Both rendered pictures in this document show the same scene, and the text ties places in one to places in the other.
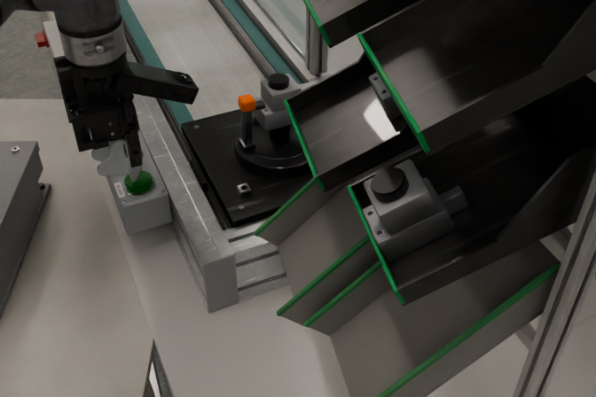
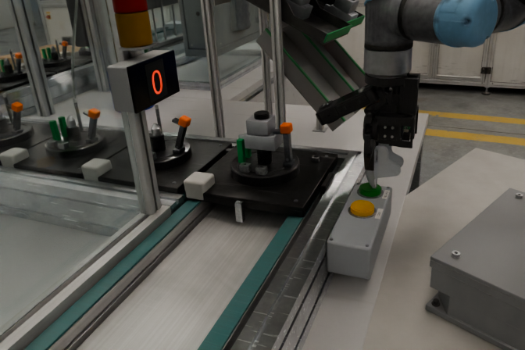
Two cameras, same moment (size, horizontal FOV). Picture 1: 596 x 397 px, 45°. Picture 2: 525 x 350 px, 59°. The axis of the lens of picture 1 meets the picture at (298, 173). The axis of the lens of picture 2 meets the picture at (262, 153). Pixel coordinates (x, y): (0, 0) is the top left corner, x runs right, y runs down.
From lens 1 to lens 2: 1.59 m
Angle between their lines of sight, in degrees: 101
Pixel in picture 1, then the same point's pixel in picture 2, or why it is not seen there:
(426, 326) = not seen: hidden behind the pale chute
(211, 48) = (141, 326)
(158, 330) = (401, 196)
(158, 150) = (336, 205)
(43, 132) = not seen: outside the picture
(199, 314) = not seen: hidden behind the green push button
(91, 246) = (414, 248)
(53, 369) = (469, 205)
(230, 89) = (203, 265)
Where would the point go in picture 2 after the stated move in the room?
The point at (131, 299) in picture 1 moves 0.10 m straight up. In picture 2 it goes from (406, 212) to (408, 169)
